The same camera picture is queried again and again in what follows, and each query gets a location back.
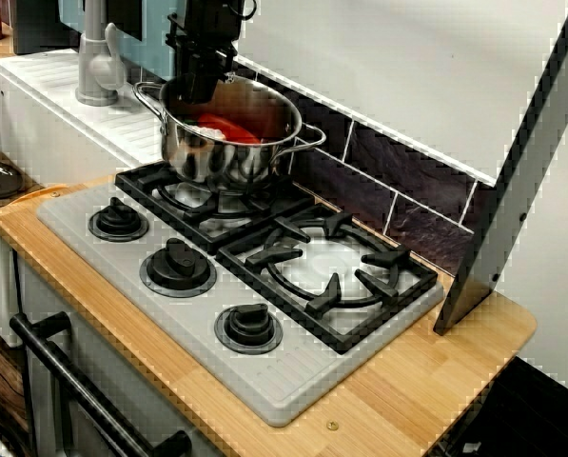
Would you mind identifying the grey toy faucet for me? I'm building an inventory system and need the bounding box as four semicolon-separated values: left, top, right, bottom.
75;0;126;108

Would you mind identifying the grey stove top plate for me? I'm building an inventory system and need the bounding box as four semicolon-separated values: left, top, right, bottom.
36;183;444;427

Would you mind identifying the dark flat panel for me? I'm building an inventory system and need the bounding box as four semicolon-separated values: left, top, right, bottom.
106;0;145;42

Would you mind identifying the dark tile backsplash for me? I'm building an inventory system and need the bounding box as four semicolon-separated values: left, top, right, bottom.
130;56;497;277

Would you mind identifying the stainless steel pot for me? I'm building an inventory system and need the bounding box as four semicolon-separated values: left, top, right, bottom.
131;75;327;192

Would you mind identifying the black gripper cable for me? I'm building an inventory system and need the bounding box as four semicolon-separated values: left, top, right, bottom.
225;0;260;21

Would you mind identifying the pale toy food piece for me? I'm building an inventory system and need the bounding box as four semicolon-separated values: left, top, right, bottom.
195;124;227;142

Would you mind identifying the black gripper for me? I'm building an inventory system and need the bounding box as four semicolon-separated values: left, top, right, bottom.
166;0;244;105

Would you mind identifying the wooden countertop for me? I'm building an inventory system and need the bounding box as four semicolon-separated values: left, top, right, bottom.
0;175;538;457

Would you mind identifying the black box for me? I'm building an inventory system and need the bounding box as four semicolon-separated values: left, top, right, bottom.
11;0;83;54

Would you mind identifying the red toy pepper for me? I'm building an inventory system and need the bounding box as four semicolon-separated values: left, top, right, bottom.
195;112;262;144

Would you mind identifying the black oven door handle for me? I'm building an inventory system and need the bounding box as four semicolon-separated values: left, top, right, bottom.
9;311;193;457

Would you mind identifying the teal plastic box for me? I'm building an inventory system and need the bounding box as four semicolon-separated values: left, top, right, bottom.
57;0;180;83

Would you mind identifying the white sink unit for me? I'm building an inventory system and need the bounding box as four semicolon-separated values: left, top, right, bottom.
0;47;170;348

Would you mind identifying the black equipment case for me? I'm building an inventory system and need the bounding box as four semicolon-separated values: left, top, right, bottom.
428;356;568;457

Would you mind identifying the large black stove knob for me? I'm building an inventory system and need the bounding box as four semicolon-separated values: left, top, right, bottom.
138;236;218;300

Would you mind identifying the black burner grate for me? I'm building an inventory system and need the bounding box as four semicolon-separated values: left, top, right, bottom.
215;204;440;356
114;164;323;256

